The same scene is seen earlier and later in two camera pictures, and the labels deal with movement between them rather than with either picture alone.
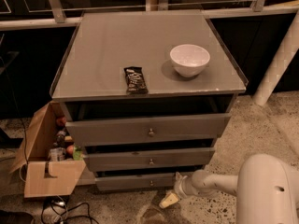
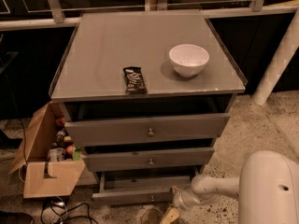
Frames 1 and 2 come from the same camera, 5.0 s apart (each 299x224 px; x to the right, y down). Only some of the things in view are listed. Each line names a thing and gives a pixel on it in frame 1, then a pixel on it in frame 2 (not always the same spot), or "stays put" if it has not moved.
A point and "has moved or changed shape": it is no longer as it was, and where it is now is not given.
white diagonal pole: x=284 y=53 stays put
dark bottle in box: x=61 y=139 stays put
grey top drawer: x=90 y=132 stays put
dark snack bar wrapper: x=135 y=81 stays put
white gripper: x=179 y=188 to x=181 y=199
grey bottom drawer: x=136 y=184 has moved or changed shape
